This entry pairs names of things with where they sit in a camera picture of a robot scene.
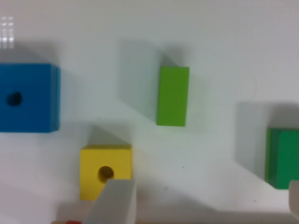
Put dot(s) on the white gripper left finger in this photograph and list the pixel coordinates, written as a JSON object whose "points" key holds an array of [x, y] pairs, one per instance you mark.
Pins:
{"points": [[116, 204]]}

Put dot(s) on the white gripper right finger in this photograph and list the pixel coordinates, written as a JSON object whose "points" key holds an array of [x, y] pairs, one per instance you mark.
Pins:
{"points": [[294, 198]]}

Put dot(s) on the dark green square block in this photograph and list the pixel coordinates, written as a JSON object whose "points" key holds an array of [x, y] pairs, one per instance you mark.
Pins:
{"points": [[282, 157]]}

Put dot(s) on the yellow cube block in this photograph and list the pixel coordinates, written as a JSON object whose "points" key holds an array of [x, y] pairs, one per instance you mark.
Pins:
{"points": [[99, 163]]}

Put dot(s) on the red rectangular block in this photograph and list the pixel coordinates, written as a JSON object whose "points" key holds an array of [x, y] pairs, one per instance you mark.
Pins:
{"points": [[72, 222]]}

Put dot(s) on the light green rectangular block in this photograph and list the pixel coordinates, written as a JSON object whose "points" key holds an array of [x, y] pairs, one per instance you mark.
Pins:
{"points": [[173, 96]]}

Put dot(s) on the blue square block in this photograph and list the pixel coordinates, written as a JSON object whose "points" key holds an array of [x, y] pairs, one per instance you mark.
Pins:
{"points": [[29, 98]]}

